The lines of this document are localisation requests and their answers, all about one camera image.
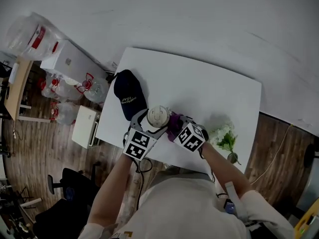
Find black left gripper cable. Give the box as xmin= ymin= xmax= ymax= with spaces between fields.
xmin=135 ymin=157 xmax=153 ymax=210

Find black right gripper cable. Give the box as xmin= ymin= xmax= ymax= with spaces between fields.
xmin=198 ymin=148 xmax=216 ymax=183

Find yellow crate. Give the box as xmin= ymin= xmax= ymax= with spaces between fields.
xmin=293 ymin=197 xmax=319 ymax=239

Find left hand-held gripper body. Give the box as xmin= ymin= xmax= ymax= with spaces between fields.
xmin=122 ymin=117 xmax=160 ymax=162

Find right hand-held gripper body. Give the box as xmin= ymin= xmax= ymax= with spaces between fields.
xmin=173 ymin=119 xmax=209 ymax=153

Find dark navy baseball cap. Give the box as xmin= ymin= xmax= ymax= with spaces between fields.
xmin=113 ymin=69 xmax=148 ymax=122

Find clear water jug red handle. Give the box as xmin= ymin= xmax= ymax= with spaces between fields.
xmin=49 ymin=102 xmax=77 ymax=125
xmin=39 ymin=73 xmax=83 ymax=102
xmin=76 ymin=72 xmax=110 ymax=105

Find purple cloth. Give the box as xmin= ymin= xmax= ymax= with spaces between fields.
xmin=165 ymin=111 xmax=185 ymax=142

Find light wooden side table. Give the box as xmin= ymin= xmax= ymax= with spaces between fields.
xmin=3 ymin=55 xmax=34 ymax=122

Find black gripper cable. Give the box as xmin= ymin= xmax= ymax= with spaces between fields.
xmin=198 ymin=148 xmax=216 ymax=183
xmin=135 ymin=157 xmax=153 ymax=210

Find person's white shirt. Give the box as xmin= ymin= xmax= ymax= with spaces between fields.
xmin=77 ymin=169 xmax=296 ymax=239

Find person's right forearm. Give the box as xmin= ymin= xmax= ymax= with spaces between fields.
xmin=200 ymin=141 xmax=254 ymax=199

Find white shoulder strap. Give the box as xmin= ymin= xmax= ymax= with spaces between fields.
xmin=224 ymin=181 xmax=247 ymax=223

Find small blue device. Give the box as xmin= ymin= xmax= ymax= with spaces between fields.
xmin=223 ymin=199 xmax=236 ymax=214

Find black office chair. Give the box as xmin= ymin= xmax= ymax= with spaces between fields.
xmin=33 ymin=161 xmax=101 ymax=239

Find clear jugs in plastic bag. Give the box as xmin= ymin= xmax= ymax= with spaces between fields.
xmin=5 ymin=10 xmax=66 ymax=61

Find yellow floor cable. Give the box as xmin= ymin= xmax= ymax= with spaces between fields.
xmin=249 ymin=124 xmax=293 ymax=185

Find large white cardboard box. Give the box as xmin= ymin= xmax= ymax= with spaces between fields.
xmin=39 ymin=39 xmax=111 ymax=81

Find small white cabinet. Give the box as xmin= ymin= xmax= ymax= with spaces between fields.
xmin=71 ymin=105 xmax=102 ymax=149

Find white artificial flowers in vase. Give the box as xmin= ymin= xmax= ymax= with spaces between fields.
xmin=207 ymin=123 xmax=242 ymax=166

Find person's left forearm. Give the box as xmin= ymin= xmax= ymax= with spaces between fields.
xmin=87 ymin=152 xmax=134 ymax=227

